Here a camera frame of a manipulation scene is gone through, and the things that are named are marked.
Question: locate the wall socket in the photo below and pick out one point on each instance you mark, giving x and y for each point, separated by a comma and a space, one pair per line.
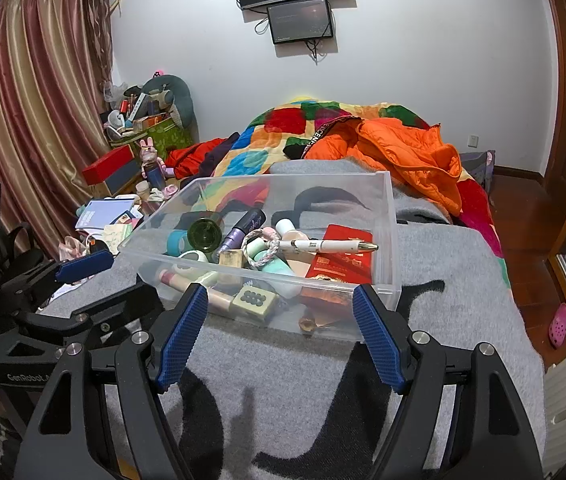
473, 141

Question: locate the striped curtain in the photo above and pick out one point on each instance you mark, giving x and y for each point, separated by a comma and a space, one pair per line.
23, 110

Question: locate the red cloth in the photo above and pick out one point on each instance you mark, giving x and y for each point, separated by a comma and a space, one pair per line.
188, 155

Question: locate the white pen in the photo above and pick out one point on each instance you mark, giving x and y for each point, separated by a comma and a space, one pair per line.
323, 246

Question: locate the orange padded jacket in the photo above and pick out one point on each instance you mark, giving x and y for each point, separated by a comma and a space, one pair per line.
403, 155

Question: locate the pale green dotted box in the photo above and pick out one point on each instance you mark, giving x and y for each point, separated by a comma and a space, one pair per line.
253, 300

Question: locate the clear plastic box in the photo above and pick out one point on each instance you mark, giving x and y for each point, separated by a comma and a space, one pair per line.
383, 260

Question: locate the grey bag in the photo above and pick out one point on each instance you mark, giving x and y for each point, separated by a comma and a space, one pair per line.
478, 167

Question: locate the pale green booklet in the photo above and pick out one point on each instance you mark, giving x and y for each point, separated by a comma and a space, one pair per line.
115, 237

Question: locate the red white tube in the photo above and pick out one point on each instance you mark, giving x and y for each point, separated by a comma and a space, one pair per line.
175, 277

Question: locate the red packet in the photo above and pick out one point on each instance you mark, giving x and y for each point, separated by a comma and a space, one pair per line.
343, 265

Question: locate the light green tube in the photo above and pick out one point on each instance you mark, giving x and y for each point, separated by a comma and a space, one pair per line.
203, 277

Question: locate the white tape roll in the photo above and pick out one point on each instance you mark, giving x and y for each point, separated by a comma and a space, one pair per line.
193, 256

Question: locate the small tan box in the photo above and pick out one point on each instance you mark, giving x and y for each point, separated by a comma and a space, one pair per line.
230, 260

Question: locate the red box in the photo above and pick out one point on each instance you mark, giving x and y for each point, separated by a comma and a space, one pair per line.
105, 165

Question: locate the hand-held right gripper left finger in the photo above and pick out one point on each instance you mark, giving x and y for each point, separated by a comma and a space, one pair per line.
183, 335

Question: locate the colourful patchwork quilt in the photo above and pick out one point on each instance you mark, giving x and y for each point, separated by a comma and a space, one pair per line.
263, 140

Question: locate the small black wall screen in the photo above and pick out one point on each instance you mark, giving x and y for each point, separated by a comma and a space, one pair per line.
300, 21

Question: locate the teal tape roll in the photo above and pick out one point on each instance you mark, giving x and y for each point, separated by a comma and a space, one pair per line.
177, 242

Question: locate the mint green bottle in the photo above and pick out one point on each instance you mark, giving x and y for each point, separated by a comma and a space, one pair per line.
273, 272

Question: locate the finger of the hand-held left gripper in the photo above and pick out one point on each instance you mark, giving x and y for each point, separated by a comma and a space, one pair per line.
85, 266
128, 300

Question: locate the beige cosmetic stick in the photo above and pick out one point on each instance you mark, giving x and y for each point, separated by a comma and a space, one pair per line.
218, 297

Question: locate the blue notebook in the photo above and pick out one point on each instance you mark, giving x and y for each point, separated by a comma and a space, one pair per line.
103, 212

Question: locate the dark purple cloth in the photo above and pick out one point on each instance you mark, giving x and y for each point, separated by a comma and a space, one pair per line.
215, 157

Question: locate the pink rabbit toy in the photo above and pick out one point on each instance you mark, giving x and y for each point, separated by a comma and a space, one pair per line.
148, 150

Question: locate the dark blue bottle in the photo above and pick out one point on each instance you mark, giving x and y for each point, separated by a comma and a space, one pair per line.
154, 174

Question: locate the blue grey box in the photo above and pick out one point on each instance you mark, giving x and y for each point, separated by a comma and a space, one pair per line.
123, 179

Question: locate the purple cosmetic bottle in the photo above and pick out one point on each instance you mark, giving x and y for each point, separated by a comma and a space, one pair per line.
243, 230

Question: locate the green glass bottle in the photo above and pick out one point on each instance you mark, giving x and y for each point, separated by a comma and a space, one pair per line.
203, 232

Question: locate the black oval pouch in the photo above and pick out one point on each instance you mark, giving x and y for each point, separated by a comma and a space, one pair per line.
97, 246

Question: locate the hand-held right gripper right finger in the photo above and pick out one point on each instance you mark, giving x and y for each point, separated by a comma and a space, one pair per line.
378, 335

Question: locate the pink slipper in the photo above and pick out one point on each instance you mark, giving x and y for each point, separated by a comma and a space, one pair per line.
560, 325

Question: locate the beige cosmetic tube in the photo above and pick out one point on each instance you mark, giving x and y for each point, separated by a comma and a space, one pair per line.
293, 234

